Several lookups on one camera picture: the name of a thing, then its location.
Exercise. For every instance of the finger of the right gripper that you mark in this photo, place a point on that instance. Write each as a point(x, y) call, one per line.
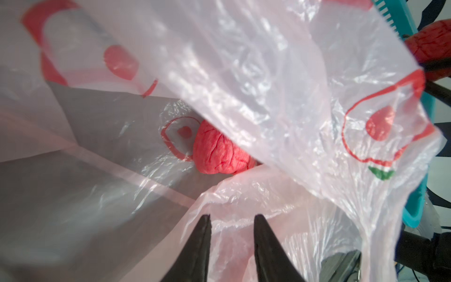
point(437, 65)
point(439, 92)

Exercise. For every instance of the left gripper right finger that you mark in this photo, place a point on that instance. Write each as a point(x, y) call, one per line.
point(272, 263)

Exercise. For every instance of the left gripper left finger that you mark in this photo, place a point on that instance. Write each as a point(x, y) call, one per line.
point(192, 264)

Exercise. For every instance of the red cracked apple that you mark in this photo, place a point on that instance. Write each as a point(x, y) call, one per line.
point(432, 43)

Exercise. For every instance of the small pink-red fruit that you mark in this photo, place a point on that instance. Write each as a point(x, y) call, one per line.
point(215, 153)

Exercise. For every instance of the small pink plastic bag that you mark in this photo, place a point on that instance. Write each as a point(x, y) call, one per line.
point(101, 102)

